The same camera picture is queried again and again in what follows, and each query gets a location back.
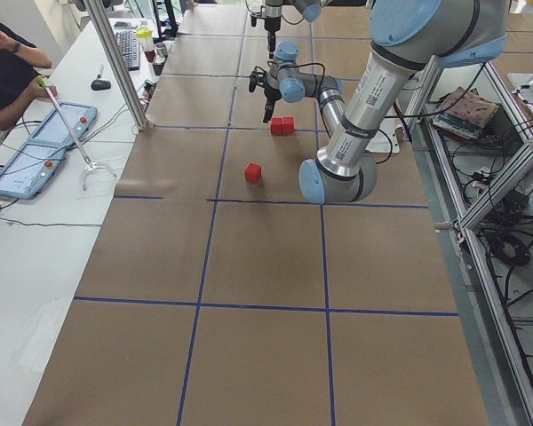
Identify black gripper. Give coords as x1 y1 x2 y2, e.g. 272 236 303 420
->
262 80 282 123
265 4 281 59

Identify red block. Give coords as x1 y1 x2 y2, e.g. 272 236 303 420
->
244 162 262 184
270 117 284 136

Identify red block carried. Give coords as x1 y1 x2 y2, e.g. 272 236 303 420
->
282 116 295 135

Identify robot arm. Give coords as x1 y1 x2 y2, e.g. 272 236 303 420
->
257 0 330 59
249 1 509 204

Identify metal cup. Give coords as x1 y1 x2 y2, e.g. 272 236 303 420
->
154 43 168 64

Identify yellow lid bottle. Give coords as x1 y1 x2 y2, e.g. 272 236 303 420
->
135 20 154 53

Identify black keyboard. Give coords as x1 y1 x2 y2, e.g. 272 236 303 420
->
115 30 140 71

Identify black computer mouse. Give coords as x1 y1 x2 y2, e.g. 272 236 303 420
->
91 79 112 91

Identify upper teach pendant tablet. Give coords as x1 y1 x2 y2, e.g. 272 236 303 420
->
28 101 99 147

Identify teach pendant tablet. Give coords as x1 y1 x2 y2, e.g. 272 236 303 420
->
28 101 99 147
0 142 67 200

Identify reacher grabber stick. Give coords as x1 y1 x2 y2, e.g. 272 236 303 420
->
37 76 117 191

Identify stack of books and cloth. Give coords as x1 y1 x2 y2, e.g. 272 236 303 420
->
432 86 499 140

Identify lower teach pendant tablet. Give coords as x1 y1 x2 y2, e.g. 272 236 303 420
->
0 142 67 200

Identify person in black shirt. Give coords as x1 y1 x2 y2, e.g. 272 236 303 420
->
0 22 52 130

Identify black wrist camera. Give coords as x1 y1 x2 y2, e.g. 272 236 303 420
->
249 66 267 92

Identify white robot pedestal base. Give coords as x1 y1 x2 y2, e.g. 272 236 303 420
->
367 129 400 154

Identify aluminium frame post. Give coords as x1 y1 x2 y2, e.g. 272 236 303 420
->
84 0 148 130

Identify aluminium frame rail right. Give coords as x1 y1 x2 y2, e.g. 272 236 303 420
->
411 52 533 425

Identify coiled black cables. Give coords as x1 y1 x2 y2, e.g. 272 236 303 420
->
483 230 533 268

